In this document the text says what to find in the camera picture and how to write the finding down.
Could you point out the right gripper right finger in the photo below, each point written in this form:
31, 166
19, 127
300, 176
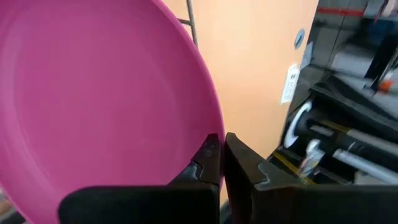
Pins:
280, 205

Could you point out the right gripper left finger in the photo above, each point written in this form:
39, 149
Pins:
186, 202

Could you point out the pink plate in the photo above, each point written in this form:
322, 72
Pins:
93, 93

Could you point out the white power strip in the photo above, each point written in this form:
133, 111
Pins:
289, 84

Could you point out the light wooden desk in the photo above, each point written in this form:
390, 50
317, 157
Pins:
248, 77

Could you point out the round grey desk grommet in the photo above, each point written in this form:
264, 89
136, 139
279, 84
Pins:
299, 39

